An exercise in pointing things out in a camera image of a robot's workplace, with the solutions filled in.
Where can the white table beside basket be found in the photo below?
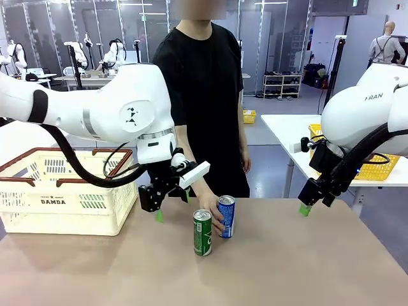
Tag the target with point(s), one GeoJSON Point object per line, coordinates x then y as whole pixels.
{"type": "Point", "coordinates": [25, 137]}

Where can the person in black t-shirt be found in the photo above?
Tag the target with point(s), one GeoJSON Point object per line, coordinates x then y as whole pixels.
{"type": "Point", "coordinates": [204, 95]}

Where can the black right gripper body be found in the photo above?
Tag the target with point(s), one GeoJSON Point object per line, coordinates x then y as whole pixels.
{"type": "Point", "coordinates": [322, 157]}

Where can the person's left forearm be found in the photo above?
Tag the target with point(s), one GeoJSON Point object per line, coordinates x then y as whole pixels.
{"type": "Point", "coordinates": [244, 137]}

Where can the mannequin with grey apron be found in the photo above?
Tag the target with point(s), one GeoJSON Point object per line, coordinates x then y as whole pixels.
{"type": "Point", "coordinates": [382, 48]}

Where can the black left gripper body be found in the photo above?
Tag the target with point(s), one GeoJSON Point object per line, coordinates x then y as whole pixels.
{"type": "Point", "coordinates": [165, 178]}

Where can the person's right hand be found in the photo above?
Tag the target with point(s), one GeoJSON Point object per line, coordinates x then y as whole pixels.
{"type": "Point", "coordinates": [208, 204]}

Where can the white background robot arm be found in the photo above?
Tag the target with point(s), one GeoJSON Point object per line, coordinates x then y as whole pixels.
{"type": "Point", "coordinates": [16, 55]}
{"type": "Point", "coordinates": [113, 54]}
{"type": "Point", "coordinates": [78, 52]}

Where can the blue drink can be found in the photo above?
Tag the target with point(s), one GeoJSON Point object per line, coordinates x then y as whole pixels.
{"type": "Point", "coordinates": [228, 220]}

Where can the green drink can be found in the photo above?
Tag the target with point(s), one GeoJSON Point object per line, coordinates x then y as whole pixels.
{"type": "Point", "coordinates": [203, 236]}

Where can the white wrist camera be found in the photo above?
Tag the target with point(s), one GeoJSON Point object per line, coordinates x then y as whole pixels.
{"type": "Point", "coordinates": [294, 147]}
{"type": "Point", "coordinates": [194, 175]}

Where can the black camera stand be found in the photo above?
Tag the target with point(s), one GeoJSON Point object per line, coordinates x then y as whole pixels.
{"type": "Point", "coordinates": [76, 70]}

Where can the white shoe rack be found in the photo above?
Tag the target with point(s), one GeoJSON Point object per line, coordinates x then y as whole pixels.
{"type": "Point", "coordinates": [282, 86]}

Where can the small yellow basket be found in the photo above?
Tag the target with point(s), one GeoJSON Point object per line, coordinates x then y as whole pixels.
{"type": "Point", "coordinates": [249, 117]}

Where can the person's right forearm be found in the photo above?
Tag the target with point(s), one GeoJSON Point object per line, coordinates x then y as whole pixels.
{"type": "Point", "coordinates": [185, 143]}

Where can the background white desk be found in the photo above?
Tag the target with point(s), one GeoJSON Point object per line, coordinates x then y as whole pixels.
{"type": "Point", "coordinates": [89, 79]}

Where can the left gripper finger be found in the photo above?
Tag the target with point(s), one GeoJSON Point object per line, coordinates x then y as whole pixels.
{"type": "Point", "coordinates": [150, 199]}
{"type": "Point", "coordinates": [183, 192]}

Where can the large yellow plastic basket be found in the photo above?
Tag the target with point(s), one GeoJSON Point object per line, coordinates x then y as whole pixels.
{"type": "Point", "coordinates": [379, 170]}

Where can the white side table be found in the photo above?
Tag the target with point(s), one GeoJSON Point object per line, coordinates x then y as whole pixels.
{"type": "Point", "coordinates": [280, 130]}

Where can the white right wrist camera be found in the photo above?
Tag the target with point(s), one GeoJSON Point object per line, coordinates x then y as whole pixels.
{"type": "Point", "coordinates": [294, 147]}

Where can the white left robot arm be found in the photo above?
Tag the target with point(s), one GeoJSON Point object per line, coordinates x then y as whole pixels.
{"type": "Point", "coordinates": [127, 105]}

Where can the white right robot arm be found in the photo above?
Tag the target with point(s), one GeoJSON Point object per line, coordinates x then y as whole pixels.
{"type": "Point", "coordinates": [350, 118]}

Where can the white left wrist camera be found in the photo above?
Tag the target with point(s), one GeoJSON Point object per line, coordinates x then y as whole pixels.
{"type": "Point", "coordinates": [194, 175]}

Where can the person's left hand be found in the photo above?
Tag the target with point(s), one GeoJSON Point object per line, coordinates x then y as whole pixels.
{"type": "Point", "coordinates": [246, 162]}

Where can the cream plastic shopping basket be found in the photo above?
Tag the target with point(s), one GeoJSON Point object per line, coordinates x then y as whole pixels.
{"type": "Point", "coordinates": [63, 220]}

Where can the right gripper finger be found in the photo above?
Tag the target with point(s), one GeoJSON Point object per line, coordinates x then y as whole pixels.
{"type": "Point", "coordinates": [310, 192]}
{"type": "Point", "coordinates": [328, 199]}

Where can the black bags pile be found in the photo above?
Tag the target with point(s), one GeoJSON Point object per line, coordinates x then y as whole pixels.
{"type": "Point", "coordinates": [314, 76]}

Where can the black tripod with white light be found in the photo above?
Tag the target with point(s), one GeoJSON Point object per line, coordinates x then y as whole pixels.
{"type": "Point", "coordinates": [334, 70]}

